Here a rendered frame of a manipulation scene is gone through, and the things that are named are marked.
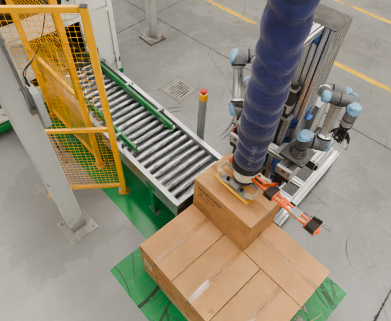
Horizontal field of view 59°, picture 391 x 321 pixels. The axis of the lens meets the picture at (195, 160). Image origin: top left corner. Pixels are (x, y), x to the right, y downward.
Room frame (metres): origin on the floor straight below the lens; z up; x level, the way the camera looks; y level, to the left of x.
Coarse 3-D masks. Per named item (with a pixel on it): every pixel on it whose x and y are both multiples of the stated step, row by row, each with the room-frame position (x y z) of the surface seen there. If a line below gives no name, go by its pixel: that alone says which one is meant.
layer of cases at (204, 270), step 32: (192, 224) 1.36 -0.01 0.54; (160, 256) 1.06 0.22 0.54; (192, 256) 1.08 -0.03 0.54; (224, 256) 1.10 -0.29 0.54; (256, 256) 1.12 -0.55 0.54; (288, 256) 1.14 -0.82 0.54; (192, 288) 0.83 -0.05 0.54; (224, 288) 0.85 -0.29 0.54; (256, 288) 0.86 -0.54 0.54; (288, 288) 0.88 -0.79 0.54; (192, 320) 0.68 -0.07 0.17; (224, 320) 0.61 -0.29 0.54; (256, 320) 0.63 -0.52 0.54; (288, 320) 0.65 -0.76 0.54
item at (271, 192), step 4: (268, 188) 1.35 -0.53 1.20; (272, 188) 1.35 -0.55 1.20; (276, 188) 1.35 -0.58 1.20; (264, 192) 1.31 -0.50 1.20; (268, 192) 1.31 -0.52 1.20; (272, 192) 1.32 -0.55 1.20; (276, 192) 1.32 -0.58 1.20; (264, 196) 1.31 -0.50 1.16; (268, 196) 1.29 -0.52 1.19; (272, 196) 1.29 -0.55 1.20; (276, 196) 1.31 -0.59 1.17; (272, 200) 1.27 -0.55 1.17
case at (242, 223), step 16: (208, 176) 1.59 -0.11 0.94; (208, 192) 1.46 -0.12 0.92; (224, 192) 1.45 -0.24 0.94; (208, 208) 1.45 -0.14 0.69; (224, 208) 1.34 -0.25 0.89; (240, 208) 1.32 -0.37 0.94; (256, 208) 1.33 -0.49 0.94; (272, 208) 1.34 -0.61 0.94; (224, 224) 1.32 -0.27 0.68; (240, 224) 1.22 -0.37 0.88; (256, 224) 1.21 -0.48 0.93; (240, 240) 1.19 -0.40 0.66
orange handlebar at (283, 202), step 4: (256, 176) 1.45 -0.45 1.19; (252, 180) 1.42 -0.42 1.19; (260, 180) 1.42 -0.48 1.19; (256, 184) 1.39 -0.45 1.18; (260, 188) 1.36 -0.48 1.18; (264, 188) 1.35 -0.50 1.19; (280, 196) 1.30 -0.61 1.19; (276, 200) 1.26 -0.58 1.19; (280, 200) 1.26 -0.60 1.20; (284, 200) 1.26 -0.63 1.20; (280, 204) 1.23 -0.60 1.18; (284, 204) 1.23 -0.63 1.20; (288, 204) 1.24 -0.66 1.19; (288, 208) 1.20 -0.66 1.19; (304, 216) 1.15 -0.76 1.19; (300, 220) 1.12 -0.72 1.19; (316, 232) 1.04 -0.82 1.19
